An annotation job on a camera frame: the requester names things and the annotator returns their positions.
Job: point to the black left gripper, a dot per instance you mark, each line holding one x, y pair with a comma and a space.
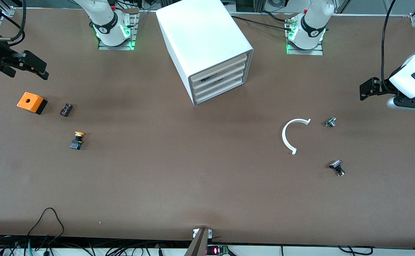
377, 86

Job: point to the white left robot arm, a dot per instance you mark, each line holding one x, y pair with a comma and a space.
312, 21

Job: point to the yellow mushroom push button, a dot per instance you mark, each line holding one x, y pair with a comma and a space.
77, 140

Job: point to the small black contact block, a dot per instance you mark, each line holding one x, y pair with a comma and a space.
66, 110

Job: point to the red LED display module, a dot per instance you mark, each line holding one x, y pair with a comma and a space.
214, 251

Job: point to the orange button enclosure box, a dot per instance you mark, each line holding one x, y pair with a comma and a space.
29, 101

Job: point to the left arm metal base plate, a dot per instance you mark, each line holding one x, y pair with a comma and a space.
305, 52

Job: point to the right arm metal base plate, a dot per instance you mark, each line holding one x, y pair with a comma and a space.
115, 47

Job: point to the white mount bracket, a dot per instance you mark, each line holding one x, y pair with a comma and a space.
194, 233

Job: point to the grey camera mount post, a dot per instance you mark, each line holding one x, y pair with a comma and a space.
197, 247

